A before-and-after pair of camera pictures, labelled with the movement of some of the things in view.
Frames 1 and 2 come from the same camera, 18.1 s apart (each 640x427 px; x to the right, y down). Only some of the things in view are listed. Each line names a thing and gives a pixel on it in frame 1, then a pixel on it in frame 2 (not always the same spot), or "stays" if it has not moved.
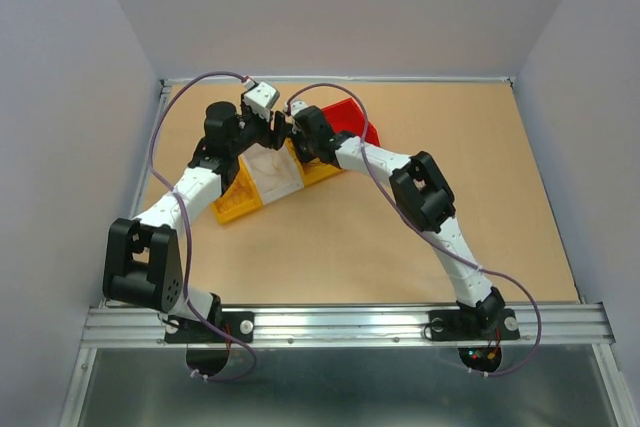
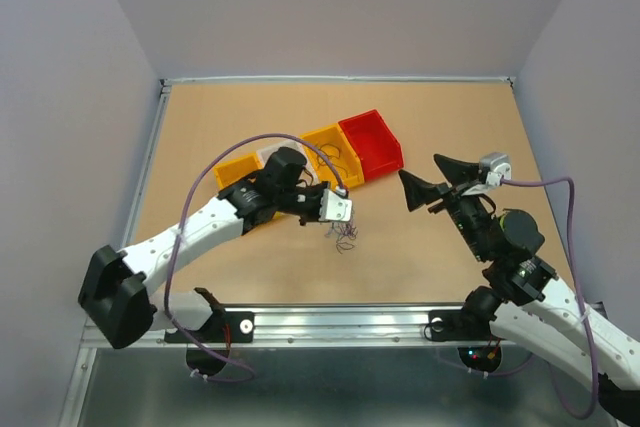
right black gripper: [296, 134] → [453, 171]
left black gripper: [271, 138] → [318, 189]
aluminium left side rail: [152, 146] stays
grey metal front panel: [561, 385] stays
